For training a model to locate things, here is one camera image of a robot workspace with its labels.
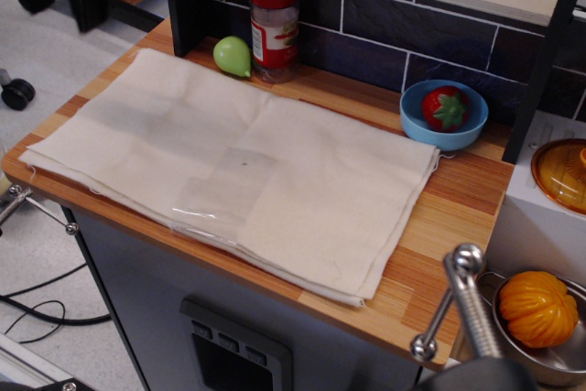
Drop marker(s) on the red toy strawberry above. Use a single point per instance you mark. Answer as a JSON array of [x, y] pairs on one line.
[[445, 109]]

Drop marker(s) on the stainless steel pot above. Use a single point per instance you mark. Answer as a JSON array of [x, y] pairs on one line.
[[561, 366]]

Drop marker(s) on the orange transparent pot lid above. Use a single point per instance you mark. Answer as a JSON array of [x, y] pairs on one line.
[[558, 169]]

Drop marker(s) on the cream cloth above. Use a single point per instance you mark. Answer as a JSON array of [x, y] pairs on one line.
[[332, 212]]

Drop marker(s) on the orange toy pumpkin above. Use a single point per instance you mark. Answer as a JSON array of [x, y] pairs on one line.
[[538, 309]]

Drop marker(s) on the green toy pear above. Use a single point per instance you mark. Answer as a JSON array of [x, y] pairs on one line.
[[232, 55]]

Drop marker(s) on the black right shelf post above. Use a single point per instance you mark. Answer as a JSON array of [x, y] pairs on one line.
[[558, 24]]

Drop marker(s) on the red capped spice jar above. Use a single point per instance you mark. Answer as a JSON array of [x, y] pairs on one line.
[[274, 25]]

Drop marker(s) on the clear adhesive tape patch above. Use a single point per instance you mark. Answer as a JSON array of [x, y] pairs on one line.
[[229, 193]]

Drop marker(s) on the black caster wheel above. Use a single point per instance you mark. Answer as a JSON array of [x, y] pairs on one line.
[[16, 93]]

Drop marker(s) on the blue plastic bowl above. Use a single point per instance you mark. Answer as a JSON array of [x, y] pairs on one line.
[[415, 127]]

